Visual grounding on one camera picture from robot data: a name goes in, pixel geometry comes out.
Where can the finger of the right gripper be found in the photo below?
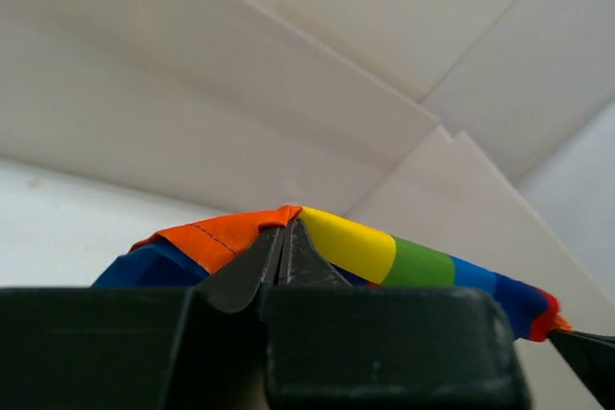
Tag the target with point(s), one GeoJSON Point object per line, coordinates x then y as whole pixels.
{"type": "Point", "coordinates": [591, 357]}

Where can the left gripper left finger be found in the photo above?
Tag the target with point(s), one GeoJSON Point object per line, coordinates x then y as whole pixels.
{"type": "Point", "coordinates": [234, 287]}

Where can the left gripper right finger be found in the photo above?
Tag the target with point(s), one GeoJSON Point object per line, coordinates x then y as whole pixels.
{"type": "Point", "coordinates": [302, 265]}

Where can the rainbow striped shorts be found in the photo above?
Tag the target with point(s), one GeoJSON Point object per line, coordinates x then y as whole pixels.
{"type": "Point", "coordinates": [185, 255]}

